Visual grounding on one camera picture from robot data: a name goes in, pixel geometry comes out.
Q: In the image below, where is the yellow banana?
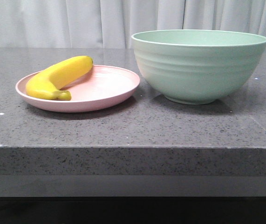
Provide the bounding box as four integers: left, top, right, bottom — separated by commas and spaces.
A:
26, 56, 93, 101

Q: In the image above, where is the green bowl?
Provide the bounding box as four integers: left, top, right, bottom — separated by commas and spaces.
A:
131, 29, 266, 105

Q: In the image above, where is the pink plate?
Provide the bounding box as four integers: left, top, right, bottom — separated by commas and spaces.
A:
15, 65, 140, 113

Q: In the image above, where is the white curtain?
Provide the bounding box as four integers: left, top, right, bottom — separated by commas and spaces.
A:
0, 0, 266, 49

